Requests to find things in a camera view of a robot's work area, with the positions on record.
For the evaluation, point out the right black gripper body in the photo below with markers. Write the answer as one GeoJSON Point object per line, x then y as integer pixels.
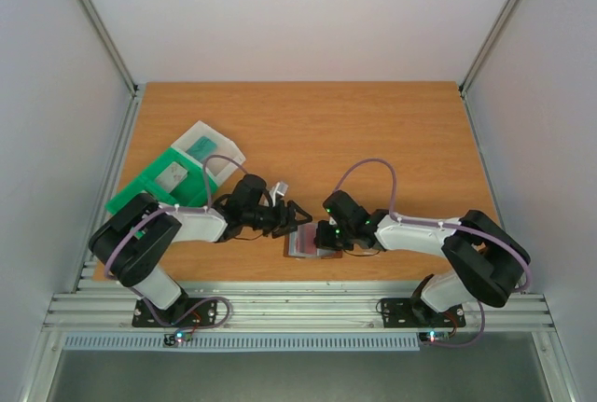
{"type": "Point", "coordinates": [324, 238]}

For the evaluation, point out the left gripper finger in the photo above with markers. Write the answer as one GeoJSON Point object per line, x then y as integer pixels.
{"type": "Point", "coordinates": [297, 215]}
{"type": "Point", "coordinates": [286, 230]}

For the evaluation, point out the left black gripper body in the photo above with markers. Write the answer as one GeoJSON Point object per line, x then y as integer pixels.
{"type": "Point", "coordinates": [270, 221]}

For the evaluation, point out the white patterned credit card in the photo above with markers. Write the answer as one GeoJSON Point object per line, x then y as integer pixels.
{"type": "Point", "coordinates": [171, 177]}

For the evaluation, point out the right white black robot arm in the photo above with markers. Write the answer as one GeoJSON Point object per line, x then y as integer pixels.
{"type": "Point", "coordinates": [486, 263]}

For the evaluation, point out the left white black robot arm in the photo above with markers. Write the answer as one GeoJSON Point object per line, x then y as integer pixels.
{"type": "Point", "coordinates": [133, 241]}

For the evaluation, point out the teal card in bin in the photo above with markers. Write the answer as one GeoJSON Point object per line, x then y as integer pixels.
{"type": "Point", "coordinates": [202, 148]}

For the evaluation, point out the green plastic compartment tray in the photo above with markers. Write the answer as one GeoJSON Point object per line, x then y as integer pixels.
{"type": "Point", "coordinates": [190, 193]}

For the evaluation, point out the white translucent plastic bin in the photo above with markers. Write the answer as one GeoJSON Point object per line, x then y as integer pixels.
{"type": "Point", "coordinates": [220, 170]}

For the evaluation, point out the right controller board with leds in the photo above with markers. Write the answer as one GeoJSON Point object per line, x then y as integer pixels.
{"type": "Point", "coordinates": [435, 336]}

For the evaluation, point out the controller board with leds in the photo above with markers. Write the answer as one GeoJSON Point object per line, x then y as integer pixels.
{"type": "Point", "coordinates": [177, 339]}
{"type": "Point", "coordinates": [435, 336]}

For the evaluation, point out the left controller board with leds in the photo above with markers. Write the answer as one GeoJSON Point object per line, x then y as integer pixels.
{"type": "Point", "coordinates": [177, 339]}

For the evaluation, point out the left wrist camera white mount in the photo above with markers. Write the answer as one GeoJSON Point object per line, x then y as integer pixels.
{"type": "Point", "coordinates": [278, 191]}

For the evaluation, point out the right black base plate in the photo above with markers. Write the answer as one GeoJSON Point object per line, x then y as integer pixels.
{"type": "Point", "coordinates": [401, 313]}

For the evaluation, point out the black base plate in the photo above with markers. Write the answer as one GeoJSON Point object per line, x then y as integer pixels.
{"type": "Point", "coordinates": [184, 313]}
{"type": "Point", "coordinates": [401, 313]}

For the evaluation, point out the grey slotted cable duct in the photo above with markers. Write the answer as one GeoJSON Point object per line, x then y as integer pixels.
{"type": "Point", "coordinates": [212, 342]}

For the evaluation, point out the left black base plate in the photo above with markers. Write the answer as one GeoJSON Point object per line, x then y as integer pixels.
{"type": "Point", "coordinates": [184, 313]}

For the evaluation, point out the aluminium frame rail front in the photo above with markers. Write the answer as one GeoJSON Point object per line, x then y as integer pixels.
{"type": "Point", "coordinates": [326, 306]}

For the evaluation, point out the left aluminium corner post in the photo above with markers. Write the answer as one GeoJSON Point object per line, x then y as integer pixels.
{"type": "Point", "coordinates": [110, 47]}

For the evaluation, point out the aluminium corner post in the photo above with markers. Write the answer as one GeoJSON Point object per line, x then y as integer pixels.
{"type": "Point", "coordinates": [110, 47]}
{"type": "Point", "coordinates": [504, 15]}

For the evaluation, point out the right aluminium corner post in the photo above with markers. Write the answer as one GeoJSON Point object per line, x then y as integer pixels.
{"type": "Point", "coordinates": [504, 15]}

